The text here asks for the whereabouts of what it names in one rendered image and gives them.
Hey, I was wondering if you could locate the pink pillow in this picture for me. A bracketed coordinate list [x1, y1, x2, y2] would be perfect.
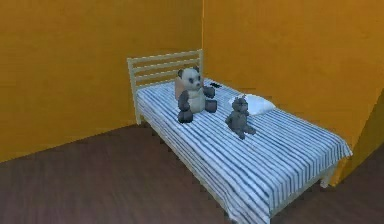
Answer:
[174, 78, 187, 102]

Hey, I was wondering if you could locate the grey teddy bear toy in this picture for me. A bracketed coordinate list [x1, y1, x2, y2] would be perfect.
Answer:
[225, 94, 257, 141]

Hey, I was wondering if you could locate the white pillow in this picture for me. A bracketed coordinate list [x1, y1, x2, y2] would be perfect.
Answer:
[228, 94, 277, 117]

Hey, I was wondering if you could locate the striped bed with cream frame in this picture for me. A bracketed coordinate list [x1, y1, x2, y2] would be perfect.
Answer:
[126, 48, 354, 224]

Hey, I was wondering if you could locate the black and white panda toy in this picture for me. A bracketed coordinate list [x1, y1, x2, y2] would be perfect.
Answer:
[176, 66, 218, 124]

